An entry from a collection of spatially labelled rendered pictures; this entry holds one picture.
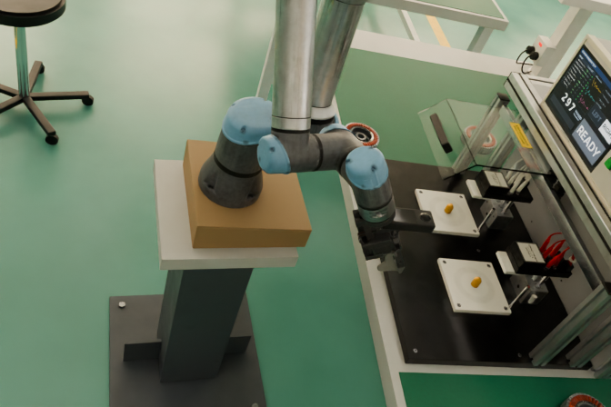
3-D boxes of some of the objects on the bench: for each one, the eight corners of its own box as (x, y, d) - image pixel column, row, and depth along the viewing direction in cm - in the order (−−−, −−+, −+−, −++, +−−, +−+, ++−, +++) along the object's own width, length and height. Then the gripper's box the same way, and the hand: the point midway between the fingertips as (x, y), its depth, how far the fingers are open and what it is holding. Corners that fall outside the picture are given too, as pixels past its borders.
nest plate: (427, 232, 153) (429, 229, 153) (414, 191, 164) (415, 188, 163) (477, 237, 157) (480, 234, 157) (461, 197, 168) (463, 193, 167)
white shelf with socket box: (497, 107, 215) (566, -6, 184) (467, 52, 241) (524, -55, 210) (577, 120, 224) (656, 14, 193) (540, 65, 250) (604, -35, 219)
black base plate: (405, 363, 125) (408, 358, 124) (355, 160, 170) (358, 154, 169) (587, 370, 138) (593, 365, 136) (496, 179, 183) (500, 173, 181)
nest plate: (453, 312, 136) (455, 309, 136) (436, 260, 147) (438, 257, 146) (509, 315, 140) (512, 312, 140) (488, 264, 151) (491, 262, 150)
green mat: (348, 154, 171) (348, 154, 171) (322, 43, 214) (323, 42, 214) (612, 190, 196) (613, 190, 195) (541, 83, 238) (542, 83, 238)
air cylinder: (487, 228, 161) (497, 215, 157) (479, 208, 166) (488, 194, 163) (504, 230, 162) (514, 217, 159) (495, 210, 168) (504, 197, 164)
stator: (339, 149, 172) (343, 140, 169) (341, 126, 180) (345, 117, 177) (375, 159, 173) (380, 150, 170) (375, 135, 181) (379, 126, 179)
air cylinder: (519, 303, 144) (531, 290, 140) (508, 278, 149) (519, 265, 146) (536, 304, 145) (549, 292, 142) (525, 280, 151) (537, 266, 147)
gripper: (349, 196, 124) (366, 254, 139) (357, 236, 116) (375, 292, 131) (389, 186, 123) (402, 245, 138) (400, 225, 115) (413, 283, 130)
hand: (400, 262), depth 133 cm, fingers open, 3 cm apart
